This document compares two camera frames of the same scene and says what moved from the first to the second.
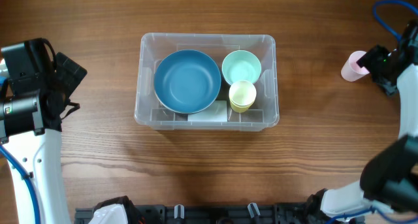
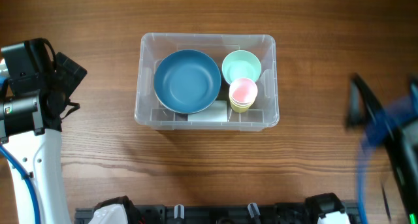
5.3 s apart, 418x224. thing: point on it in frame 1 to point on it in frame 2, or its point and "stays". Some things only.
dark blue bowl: (187, 81) stays
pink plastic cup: (351, 70) to (243, 90)
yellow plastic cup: (240, 108) stays
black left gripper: (71, 72) stays
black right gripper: (369, 61) to (371, 108)
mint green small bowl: (241, 65) stays
